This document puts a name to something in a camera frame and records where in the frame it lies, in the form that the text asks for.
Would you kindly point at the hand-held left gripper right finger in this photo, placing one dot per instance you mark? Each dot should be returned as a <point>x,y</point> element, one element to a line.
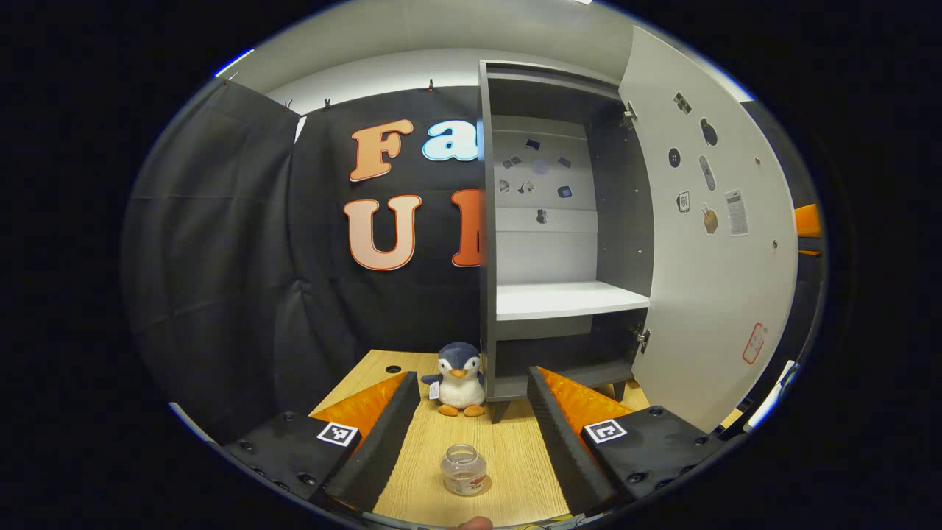
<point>563,456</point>

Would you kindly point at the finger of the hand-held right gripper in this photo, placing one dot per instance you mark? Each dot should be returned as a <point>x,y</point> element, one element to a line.
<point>808,221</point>

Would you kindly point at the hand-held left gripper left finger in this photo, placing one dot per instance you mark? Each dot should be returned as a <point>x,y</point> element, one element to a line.
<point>383,449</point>

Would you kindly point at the round brown coaster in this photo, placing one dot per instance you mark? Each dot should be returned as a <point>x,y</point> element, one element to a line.
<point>486,484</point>

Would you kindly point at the clear glass bottle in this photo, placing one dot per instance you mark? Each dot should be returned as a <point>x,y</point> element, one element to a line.
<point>464,464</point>

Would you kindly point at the beige cabinet door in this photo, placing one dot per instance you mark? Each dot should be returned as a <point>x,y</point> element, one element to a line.
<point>706,294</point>

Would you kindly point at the white cabinet shelf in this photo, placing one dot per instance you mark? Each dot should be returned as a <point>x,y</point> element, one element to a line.
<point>567,300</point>

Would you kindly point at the penguin plush toy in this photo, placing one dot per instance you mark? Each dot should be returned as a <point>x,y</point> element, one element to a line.
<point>460,383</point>

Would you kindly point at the black backdrop cloth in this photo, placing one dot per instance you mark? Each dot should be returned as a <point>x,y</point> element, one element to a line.
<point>221,221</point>

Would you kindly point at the row of black cloth clips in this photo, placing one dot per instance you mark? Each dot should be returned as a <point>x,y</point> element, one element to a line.
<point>430,85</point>

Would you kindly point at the long ceiling light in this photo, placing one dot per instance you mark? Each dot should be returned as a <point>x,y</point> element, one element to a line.
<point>234,62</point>

